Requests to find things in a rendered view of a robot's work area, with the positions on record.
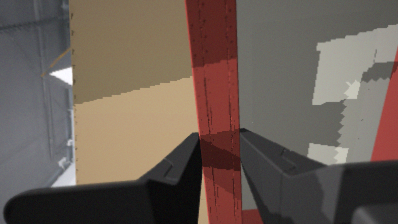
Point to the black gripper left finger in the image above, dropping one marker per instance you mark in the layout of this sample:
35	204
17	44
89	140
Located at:
169	193

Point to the dark red rectangular picture frame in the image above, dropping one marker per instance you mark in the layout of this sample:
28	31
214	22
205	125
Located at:
318	77

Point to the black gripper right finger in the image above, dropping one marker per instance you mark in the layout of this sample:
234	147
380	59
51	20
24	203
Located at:
289	188

